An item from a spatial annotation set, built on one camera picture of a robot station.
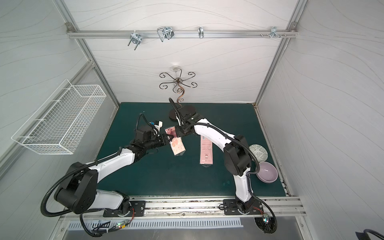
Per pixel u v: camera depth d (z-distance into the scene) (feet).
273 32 2.51
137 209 2.42
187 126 2.07
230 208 2.36
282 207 2.47
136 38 2.49
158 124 2.62
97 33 2.56
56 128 2.20
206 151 3.07
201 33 2.56
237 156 1.63
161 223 2.31
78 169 1.45
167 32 2.51
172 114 3.56
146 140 2.26
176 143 2.80
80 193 1.38
